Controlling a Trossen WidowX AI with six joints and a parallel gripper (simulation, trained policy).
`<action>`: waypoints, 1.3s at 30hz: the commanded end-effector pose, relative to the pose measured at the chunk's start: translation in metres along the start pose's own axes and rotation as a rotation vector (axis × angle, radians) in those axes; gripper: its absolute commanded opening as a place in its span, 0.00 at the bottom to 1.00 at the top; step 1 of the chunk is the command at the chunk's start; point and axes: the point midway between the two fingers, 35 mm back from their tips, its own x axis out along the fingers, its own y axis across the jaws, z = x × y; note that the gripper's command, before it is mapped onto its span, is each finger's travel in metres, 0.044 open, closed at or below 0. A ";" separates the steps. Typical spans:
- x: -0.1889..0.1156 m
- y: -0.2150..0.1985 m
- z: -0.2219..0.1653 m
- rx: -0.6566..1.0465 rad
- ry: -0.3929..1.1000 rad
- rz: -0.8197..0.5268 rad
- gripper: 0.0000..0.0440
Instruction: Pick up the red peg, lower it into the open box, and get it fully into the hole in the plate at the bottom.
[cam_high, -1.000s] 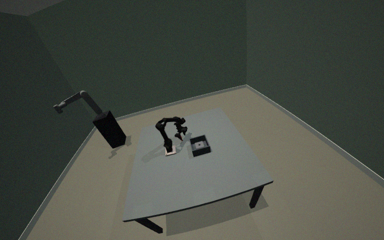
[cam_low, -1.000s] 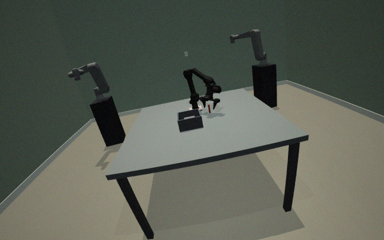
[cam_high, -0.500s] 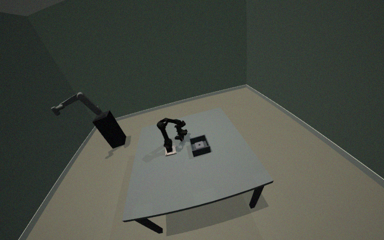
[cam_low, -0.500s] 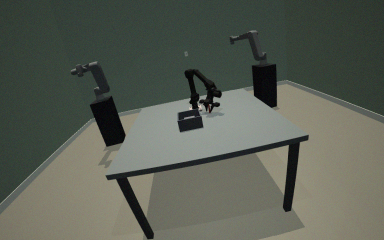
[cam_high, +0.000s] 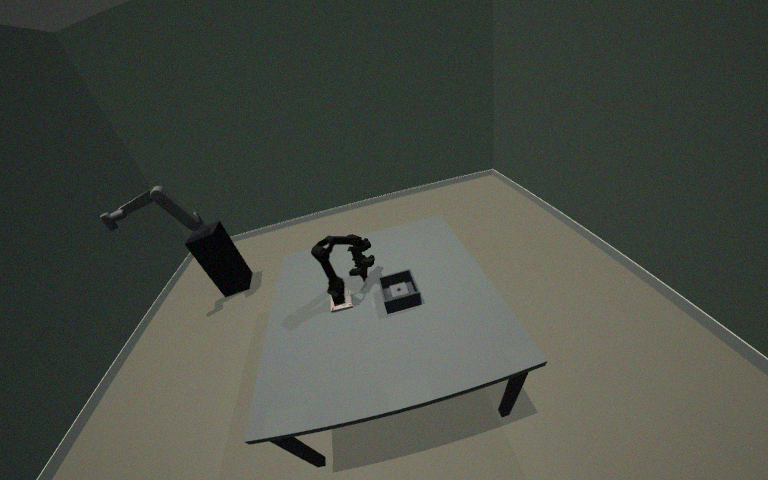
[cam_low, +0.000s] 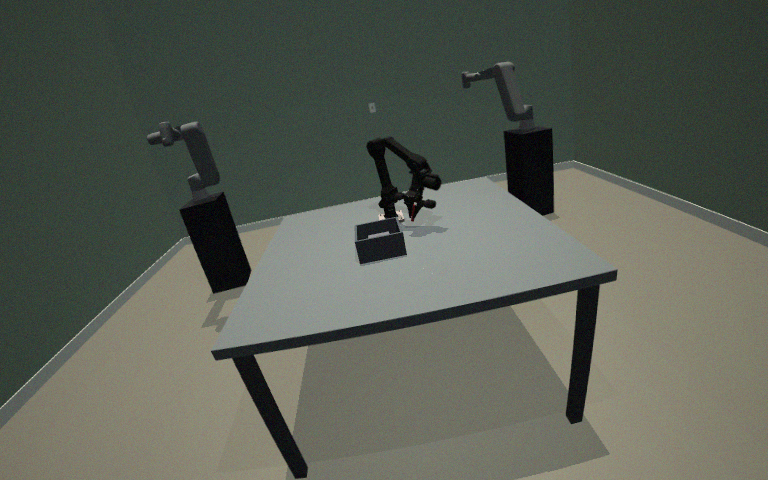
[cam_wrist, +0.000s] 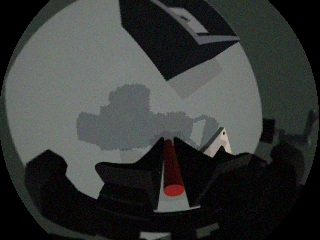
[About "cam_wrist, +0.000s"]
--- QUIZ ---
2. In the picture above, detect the dark red peg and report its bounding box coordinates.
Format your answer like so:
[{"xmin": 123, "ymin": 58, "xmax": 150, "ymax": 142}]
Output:
[{"xmin": 164, "ymin": 139, "xmax": 184, "ymax": 196}]

